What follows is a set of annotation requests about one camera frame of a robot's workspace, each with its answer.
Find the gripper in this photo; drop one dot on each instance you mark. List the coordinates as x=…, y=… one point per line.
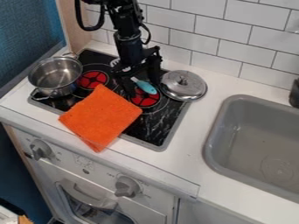
x=130, y=54

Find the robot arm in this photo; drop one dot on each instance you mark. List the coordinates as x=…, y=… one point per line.
x=124, y=17

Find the toy stove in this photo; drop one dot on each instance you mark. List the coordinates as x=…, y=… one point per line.
x=117, y=99

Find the silver pot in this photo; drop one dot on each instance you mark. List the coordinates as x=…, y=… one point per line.
x=55, y=77

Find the blue toy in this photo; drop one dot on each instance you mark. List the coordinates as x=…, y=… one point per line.
x=144, y=85

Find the silver lid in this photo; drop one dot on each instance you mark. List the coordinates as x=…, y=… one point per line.
x=183, y=85

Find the orange cloth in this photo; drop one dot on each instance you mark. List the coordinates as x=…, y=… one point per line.
x=100, y=116

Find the toy sink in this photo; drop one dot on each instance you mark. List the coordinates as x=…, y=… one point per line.
x=255, y=148

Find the tap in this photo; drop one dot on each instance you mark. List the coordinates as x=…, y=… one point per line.
x=294, y=93

